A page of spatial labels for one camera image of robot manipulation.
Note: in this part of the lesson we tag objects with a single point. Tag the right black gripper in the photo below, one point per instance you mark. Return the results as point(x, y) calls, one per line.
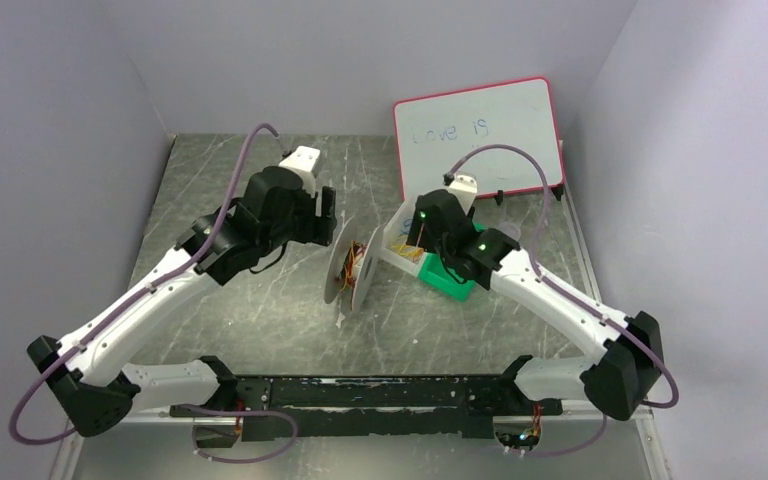
point(444, 244)

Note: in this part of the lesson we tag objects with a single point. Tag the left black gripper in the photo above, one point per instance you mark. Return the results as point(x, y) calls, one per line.
point(321, 216)

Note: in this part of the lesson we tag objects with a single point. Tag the wires wound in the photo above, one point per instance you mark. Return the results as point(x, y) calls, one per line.
point(352, 265)

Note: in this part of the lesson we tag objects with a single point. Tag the green plastic bin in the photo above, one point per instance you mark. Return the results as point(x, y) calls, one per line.
point(434, 273)

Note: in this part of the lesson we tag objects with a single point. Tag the white filament spool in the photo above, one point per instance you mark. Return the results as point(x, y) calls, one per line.
point(351, 299)

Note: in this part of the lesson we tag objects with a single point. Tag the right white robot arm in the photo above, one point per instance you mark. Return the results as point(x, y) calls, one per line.
point(621, 356)

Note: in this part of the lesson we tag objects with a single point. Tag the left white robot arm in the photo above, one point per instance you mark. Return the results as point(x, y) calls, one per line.
point(90, 371)

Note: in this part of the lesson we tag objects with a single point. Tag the red framed whiteboard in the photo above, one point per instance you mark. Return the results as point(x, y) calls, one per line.
point(433, 132)

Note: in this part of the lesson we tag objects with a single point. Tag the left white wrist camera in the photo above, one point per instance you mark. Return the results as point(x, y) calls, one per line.
point(306, 163)

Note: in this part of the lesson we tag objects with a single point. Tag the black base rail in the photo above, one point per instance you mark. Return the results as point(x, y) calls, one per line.
point(467, 405)

